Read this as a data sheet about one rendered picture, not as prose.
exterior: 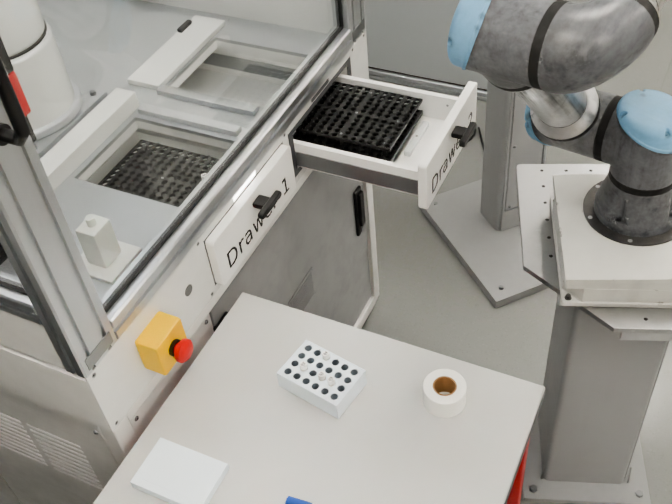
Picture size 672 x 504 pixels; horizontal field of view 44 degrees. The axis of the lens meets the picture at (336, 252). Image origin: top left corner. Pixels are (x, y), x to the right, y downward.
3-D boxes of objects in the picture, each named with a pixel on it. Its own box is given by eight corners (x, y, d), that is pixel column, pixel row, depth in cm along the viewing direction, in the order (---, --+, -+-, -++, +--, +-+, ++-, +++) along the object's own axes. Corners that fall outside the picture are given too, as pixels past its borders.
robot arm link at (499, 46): (608, 169, 152) (528, 76, 104) (532, 145, 159) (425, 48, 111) (633, 107, 151) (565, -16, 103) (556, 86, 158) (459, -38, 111)
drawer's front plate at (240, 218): (296, 187, 170) (290, 144, 162) (224, 287, 152) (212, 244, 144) (289, 185, 170) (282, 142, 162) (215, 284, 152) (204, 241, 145)
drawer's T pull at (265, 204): (282, 195, 156) (281, 189, 155) (263, 221, 151) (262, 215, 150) (265, 191, 157) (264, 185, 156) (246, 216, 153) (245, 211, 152)
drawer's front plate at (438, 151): (475, 124, 179) (477, 81, 171) (426, 211, 162) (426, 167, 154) (467, 122, 180) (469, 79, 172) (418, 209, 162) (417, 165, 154)
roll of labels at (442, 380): (474, 403, 137) (475, 389, 134) (441, 425, 134) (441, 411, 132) (447, 375, 141) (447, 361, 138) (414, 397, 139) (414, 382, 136)
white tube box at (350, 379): (367, 383, 141) (365, 370, 139) (338, 419, 137) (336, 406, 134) (308, 352, 147) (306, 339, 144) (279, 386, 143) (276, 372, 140)
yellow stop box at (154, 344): (193, 345, 140) (184, 318, 135) (169, 378, 136) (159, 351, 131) (168, 337, 142) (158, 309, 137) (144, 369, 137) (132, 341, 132)
